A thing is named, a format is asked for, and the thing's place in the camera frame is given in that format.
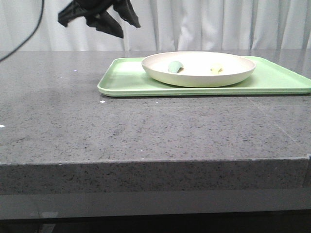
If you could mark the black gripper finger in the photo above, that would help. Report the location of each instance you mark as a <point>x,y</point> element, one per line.
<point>105,23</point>
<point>126,11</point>

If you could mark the grey pleated curtain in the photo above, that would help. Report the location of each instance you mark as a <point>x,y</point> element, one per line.
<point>165,25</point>

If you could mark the light green plastic tray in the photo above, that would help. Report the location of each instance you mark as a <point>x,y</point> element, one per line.
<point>126,78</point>

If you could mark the green plastic utensil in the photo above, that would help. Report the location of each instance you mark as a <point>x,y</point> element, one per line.
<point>175,67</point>

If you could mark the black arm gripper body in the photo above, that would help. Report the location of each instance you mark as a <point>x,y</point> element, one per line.
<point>90,9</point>

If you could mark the cream round plate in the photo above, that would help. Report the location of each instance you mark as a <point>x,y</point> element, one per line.
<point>197,64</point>

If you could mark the yellow plastic fork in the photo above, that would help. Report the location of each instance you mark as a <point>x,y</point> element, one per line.
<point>216,69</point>

